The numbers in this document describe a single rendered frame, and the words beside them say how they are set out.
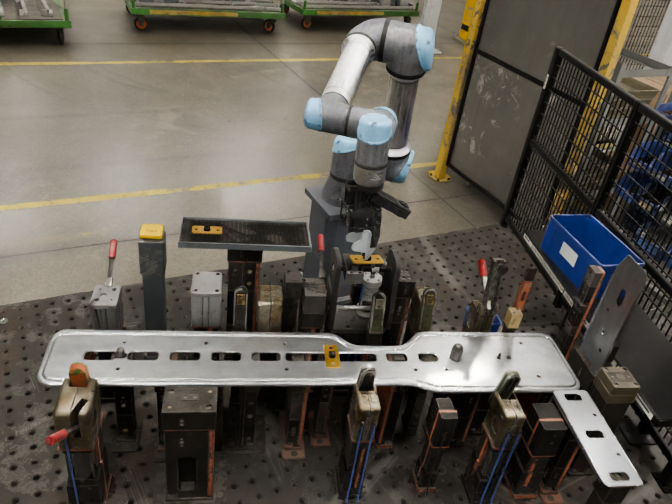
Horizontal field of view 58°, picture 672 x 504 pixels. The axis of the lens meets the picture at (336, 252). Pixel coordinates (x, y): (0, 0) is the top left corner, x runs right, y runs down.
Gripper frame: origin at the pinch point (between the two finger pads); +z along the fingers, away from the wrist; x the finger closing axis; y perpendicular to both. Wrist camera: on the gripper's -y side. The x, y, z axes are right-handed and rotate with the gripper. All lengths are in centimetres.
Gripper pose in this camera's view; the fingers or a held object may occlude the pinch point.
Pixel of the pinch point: (367, 252)
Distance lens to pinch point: 154.1
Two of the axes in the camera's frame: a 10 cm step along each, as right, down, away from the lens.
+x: 3.0, 5.2, -8.0
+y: -9.5, 0.9, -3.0
